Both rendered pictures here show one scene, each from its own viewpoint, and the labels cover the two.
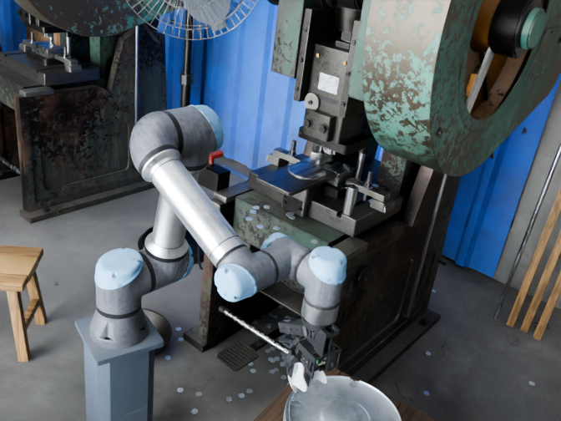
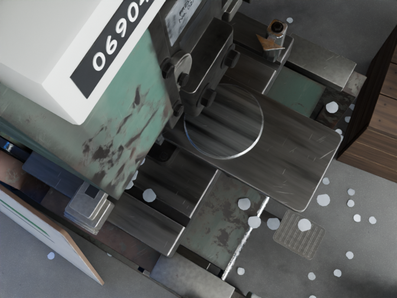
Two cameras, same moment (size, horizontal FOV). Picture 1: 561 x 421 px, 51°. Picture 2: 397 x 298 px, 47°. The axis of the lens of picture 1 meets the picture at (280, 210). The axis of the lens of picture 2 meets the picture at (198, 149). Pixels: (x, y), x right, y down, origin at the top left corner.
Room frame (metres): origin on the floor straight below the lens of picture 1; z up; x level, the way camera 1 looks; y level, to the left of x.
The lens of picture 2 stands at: (1.78, 0.16, 1.46)
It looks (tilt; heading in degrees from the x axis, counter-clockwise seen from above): 74 degrees down; 274
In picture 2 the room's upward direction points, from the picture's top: 11 degrees counter-clockwise
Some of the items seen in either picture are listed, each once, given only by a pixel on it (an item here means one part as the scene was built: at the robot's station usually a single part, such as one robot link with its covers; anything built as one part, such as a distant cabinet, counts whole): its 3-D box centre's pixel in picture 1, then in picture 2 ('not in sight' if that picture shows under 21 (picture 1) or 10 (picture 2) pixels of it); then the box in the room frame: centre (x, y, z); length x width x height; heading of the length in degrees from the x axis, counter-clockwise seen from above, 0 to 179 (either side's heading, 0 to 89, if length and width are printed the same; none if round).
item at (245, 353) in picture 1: (280, 331); (225, 194); (1.75, -0.06, 0.14); 0.59 x 0.10 x 0.05; 143
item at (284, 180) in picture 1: (295, 193); (248, 146); (1.72, -0.04, 0.72); 0.25 x 0.14 x 0.14; 143
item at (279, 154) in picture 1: (290, 153); (101, 176); (1.96, -0.01, 0.76); 0.17 x 0.06 x 0.10; 53
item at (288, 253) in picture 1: (283, 259); not in sight; (1.06, -0.02, 0.87); 0.11 x 0.11 x 0.08; 50
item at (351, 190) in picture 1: (350, 199); (274, 40); (1.65, -0.21, 0.75); 0.03 x 0.03 x 0.10; 53
